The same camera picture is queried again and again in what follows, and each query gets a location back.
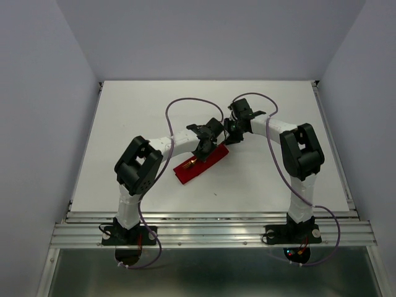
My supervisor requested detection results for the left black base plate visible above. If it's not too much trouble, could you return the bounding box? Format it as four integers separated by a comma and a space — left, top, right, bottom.
98, 225, 157, 246

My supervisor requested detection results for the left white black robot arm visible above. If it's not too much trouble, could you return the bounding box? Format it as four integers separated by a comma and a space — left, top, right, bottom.
105, 118, 228, 245

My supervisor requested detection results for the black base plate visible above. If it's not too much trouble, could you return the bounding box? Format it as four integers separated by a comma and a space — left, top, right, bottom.
264, 224, 322, 245
98, 225, 157, 246

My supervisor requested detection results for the aluminium mounting rail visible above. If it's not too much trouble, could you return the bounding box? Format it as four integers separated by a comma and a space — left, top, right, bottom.
49, 210, 377, 249

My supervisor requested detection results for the red cloth napkin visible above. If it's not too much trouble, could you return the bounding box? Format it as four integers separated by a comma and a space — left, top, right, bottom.
173, 144, 230, 184

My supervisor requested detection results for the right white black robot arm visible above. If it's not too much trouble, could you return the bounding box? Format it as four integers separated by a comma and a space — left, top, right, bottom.
224, 96, 325, 245

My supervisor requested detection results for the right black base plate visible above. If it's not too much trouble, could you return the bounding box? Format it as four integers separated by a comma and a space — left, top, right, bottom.
264, 224, 322, 245

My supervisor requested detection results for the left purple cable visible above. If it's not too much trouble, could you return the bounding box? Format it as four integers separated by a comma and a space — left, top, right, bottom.
118, 98, 224, 269

